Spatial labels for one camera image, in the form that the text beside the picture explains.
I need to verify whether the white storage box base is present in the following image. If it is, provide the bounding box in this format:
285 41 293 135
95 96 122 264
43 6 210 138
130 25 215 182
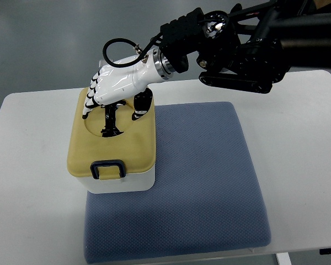
77 165 155 194

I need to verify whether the white table leg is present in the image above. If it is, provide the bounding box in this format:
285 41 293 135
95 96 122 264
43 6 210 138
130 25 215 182
275 252 292 265

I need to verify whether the blue grey cushion mat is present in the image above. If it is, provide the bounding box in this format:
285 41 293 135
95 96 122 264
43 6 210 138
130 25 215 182
84 102 271 263

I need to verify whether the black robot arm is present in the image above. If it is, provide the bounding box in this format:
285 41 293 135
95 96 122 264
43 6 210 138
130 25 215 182
159 1 331 94

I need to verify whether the yellow storage box lid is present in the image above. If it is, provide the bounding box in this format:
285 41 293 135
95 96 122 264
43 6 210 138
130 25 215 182
67 88 156 177

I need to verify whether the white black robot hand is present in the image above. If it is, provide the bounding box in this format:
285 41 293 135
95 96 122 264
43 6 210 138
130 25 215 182
82 48 175 119

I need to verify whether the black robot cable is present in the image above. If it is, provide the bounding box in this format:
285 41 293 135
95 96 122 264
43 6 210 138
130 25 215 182
103 32 166 68

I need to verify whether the black object under table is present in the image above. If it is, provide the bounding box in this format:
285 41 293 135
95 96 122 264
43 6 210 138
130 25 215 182
319 248 331 255

